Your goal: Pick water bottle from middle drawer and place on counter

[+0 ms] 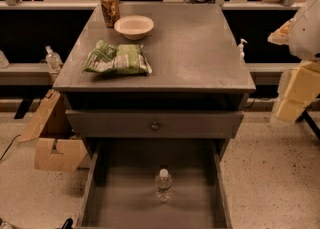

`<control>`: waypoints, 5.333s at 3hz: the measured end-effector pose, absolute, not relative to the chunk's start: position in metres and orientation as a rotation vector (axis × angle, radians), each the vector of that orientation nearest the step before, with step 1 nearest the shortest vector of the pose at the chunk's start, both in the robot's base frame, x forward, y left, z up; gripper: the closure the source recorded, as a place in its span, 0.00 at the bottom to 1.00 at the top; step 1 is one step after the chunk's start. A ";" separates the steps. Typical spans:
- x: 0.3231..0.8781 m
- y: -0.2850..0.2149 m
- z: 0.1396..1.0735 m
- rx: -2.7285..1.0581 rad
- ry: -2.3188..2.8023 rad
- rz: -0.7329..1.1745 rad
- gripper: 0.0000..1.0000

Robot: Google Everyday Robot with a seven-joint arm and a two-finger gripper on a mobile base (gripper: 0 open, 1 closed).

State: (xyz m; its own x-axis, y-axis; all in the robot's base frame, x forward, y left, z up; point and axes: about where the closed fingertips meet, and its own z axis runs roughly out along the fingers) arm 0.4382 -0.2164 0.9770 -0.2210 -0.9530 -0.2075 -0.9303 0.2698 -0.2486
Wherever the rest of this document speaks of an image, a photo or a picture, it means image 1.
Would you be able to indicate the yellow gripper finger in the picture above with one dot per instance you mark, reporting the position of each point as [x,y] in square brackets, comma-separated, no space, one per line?
[281,35]
[298,88]

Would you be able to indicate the clear plastic water bottle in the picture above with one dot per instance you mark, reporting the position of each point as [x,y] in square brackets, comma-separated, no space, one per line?
[163,183]

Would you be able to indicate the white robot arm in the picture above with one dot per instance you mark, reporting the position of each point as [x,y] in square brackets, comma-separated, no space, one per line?
[304,40]

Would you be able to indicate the white pump dispenser bottle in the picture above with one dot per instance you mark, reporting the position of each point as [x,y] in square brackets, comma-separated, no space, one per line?
[241,45]

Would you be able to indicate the grey wooden drawer cabinet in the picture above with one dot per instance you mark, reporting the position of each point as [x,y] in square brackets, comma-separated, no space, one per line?
[196,65]

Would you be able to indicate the round metal drawer knob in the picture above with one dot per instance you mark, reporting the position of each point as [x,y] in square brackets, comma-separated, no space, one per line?
[154,126]

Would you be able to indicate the open grey middle drawer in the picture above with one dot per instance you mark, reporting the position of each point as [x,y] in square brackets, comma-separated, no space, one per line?
[120,192]

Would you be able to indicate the closed grey upper drawer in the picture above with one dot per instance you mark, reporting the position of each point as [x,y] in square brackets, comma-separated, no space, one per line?
[172,124]

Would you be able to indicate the clear sanitizer bottle left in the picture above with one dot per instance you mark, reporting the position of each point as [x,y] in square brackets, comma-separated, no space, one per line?
[53,60]

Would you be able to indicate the black stand leg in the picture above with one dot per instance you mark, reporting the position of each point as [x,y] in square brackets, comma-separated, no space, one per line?
[307,118]

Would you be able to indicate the white paper bowl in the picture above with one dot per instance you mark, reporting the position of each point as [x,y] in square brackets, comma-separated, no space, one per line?
[134,27]

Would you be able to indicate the gold patterned drink can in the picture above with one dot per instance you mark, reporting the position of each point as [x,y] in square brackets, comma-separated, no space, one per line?
[110,11]

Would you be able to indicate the green chip bag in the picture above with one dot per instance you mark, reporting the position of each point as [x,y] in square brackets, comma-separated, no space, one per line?
[125,59]

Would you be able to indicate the open cardboard box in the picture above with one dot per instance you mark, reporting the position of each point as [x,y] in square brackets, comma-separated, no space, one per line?
[57,147]

